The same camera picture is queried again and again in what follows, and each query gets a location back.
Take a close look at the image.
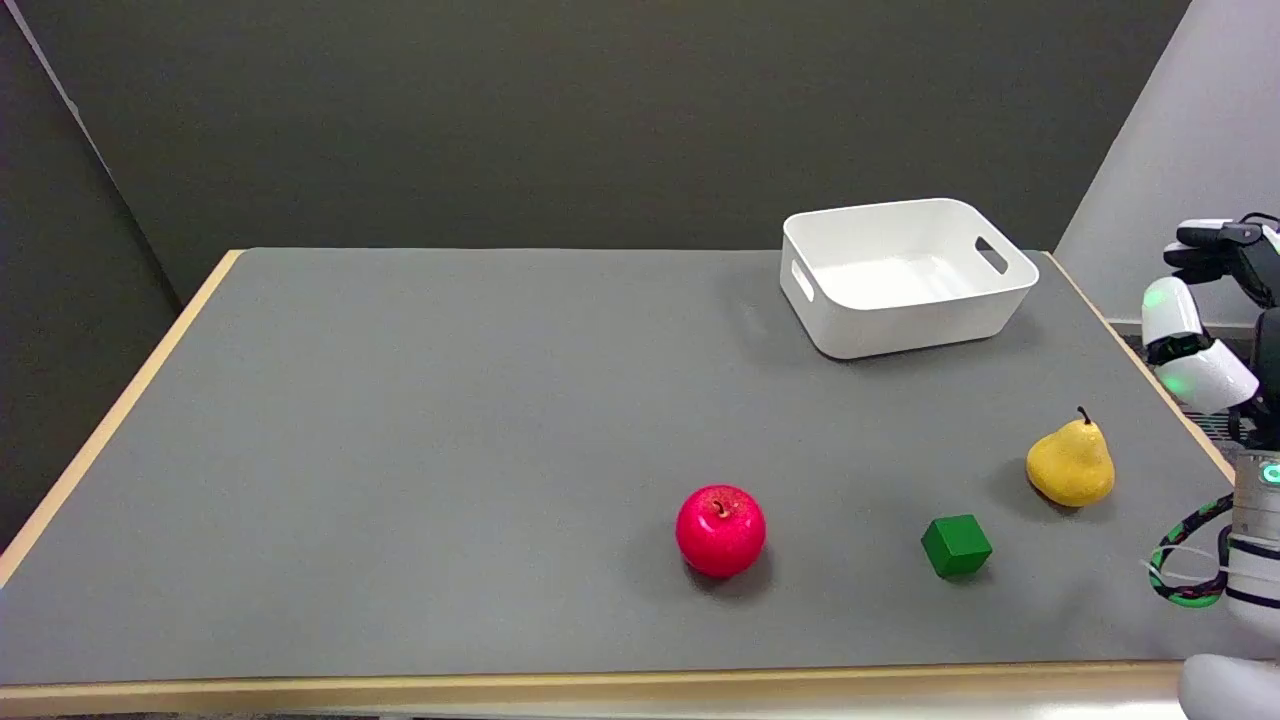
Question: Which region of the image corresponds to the green cube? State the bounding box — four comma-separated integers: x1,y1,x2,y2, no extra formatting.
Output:
920,514,994,579

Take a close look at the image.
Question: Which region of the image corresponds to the yellow pear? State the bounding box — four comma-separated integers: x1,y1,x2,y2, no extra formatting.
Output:
1026,406,1116,508

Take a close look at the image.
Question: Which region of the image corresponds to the red apple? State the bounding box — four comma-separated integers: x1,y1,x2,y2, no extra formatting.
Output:
675,485,768,580

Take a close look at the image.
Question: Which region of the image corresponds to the white plastic bin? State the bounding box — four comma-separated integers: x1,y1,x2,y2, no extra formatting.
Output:
779,197,1041,361

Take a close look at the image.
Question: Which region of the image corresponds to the black green braided cable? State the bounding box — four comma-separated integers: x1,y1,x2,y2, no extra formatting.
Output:
1147,494,1236,610

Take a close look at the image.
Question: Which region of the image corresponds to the floor vent grille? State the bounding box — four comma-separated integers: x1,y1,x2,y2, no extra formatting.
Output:
1180,404,1246,446

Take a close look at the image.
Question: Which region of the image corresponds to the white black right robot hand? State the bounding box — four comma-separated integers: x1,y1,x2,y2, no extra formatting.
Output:
1141,213,1280,449

